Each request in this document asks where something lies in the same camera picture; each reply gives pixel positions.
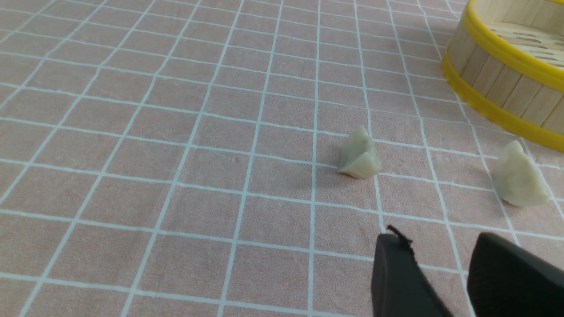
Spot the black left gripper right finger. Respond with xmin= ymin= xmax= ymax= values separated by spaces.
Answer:
xmin=467 ymin=232 xmax=564 ymax=317

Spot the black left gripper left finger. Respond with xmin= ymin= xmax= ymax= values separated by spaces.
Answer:
xmin=371 ymin=225 xmax=453 ymax=317

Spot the pale dumpling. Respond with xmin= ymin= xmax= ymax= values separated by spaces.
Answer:
xmin=492 ymin=140 xmax=550 ymax=207
xmin=337 ymin=126 xmax=382 ymax=179

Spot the bamboo steamer tray yellow rim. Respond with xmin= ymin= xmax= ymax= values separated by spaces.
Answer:
xmin=442 ymin=0 xmax=564 ymax=152

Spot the pink checkered tablecloth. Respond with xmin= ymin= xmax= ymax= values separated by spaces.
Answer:
xmin=0 ymin=0 xmax=563 ymax=317

